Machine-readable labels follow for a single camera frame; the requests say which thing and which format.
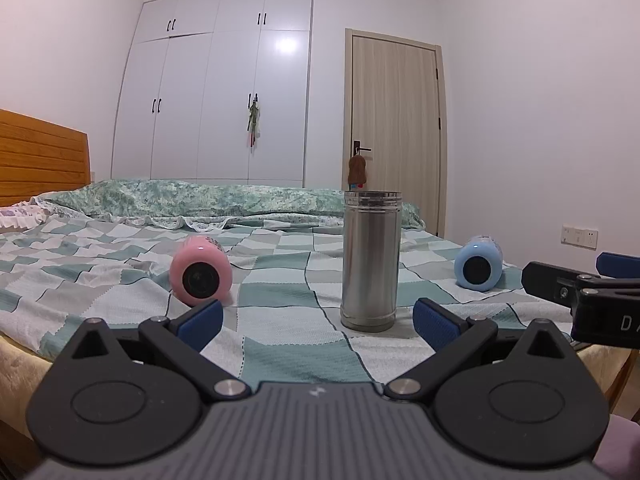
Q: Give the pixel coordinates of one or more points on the pink printed cup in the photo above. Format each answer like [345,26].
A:
[200,270]

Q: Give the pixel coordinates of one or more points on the white wardrobe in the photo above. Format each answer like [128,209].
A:
[192,68]

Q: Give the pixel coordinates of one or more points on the stainless steel cup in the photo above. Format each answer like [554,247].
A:
[371,247]

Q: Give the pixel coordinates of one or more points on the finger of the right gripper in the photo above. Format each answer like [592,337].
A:
[621,267]
[561,285]

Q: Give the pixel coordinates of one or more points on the brown plush door hanger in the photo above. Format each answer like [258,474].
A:
[357,172]

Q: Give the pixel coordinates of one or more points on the white wall socket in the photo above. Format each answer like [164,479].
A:
[579,237]

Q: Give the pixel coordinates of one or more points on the green floral quilt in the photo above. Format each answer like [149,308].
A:
[176,205]

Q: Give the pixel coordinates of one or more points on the light blue cartoon cup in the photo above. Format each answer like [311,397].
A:
[479,264]

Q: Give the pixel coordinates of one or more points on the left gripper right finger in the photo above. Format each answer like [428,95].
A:
[458,345]

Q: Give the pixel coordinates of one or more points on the wooden headboard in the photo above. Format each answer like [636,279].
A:
[39,157]

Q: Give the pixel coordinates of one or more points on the floral white pillow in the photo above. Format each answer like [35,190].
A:
[22,216]

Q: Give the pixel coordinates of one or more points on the wooden door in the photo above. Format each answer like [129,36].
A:
[395,104]

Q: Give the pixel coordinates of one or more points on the black door handle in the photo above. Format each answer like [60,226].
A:
[357,149]

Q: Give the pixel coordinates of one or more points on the green hanging ornament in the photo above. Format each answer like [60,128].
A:
[253,120]

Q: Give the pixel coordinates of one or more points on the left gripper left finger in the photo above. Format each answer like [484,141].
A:
[177,344]

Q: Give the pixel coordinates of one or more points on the checkered green grey blanket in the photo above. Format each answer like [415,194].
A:
[280,285]

